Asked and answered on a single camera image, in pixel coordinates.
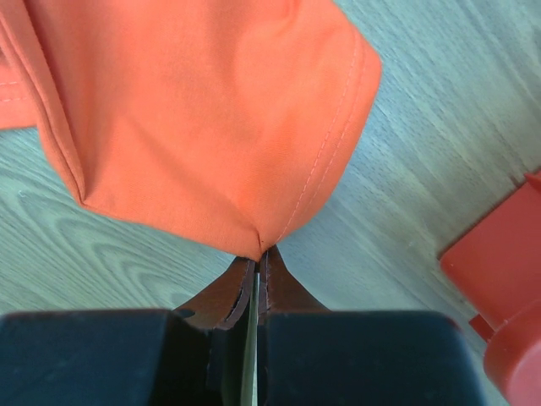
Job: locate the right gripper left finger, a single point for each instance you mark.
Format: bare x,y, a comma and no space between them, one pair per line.
222,303

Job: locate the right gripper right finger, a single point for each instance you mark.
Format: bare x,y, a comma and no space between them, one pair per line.
280,291

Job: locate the orange t-shirt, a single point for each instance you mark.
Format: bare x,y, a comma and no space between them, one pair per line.
229,123

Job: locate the red plastic bin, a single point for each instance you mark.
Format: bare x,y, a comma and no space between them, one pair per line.
496,266

